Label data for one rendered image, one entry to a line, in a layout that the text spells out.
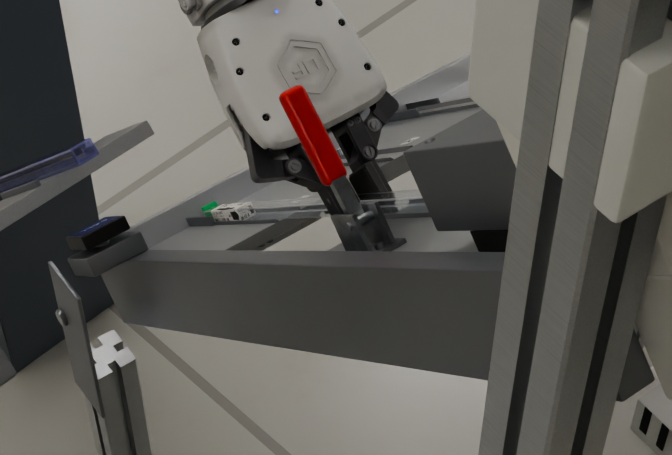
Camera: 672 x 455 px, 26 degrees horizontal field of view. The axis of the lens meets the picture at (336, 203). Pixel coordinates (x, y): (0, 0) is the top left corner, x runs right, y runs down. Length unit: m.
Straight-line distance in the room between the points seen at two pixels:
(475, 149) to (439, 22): 1.87
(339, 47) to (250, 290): 0.17
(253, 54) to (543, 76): 0.49
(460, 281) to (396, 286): 0.07
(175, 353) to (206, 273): 1.09
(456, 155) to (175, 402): 1.36
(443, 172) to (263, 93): 0.24
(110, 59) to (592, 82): 2.09
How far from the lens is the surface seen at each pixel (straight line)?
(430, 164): 0.75
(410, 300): 0.75
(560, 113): 0.49
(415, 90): 1.38
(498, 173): 0.70
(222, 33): 0.96
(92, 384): 1.29
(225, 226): 1.19
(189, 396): 2.05
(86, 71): 2.51
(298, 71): 0.97
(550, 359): 0.58
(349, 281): 0.80
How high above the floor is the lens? 1.68
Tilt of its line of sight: 48 degrees down
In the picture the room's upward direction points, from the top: straight up
